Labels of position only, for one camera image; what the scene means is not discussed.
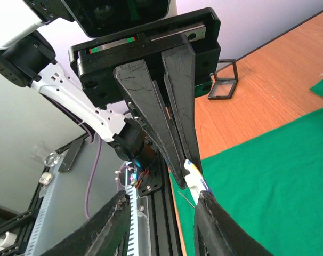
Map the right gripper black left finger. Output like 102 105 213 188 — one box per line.
43 190 131 256

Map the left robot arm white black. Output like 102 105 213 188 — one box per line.
0 1 221 188

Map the round blue brooch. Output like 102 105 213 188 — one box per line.
183 159 213 205

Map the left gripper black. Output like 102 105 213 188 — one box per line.
68 7 221 187

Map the light blue cable duct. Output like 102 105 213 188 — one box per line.
24 170 140 256

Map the small circuit board with led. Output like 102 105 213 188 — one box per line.
128 169 150 189

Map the green t-shirt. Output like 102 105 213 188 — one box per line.
168 72 323 256

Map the black open brooch box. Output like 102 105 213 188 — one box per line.
207 59 239 101

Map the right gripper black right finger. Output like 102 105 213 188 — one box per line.
193 191 271 255

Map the black aluminium rail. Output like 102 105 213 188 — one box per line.
138 156 183 255

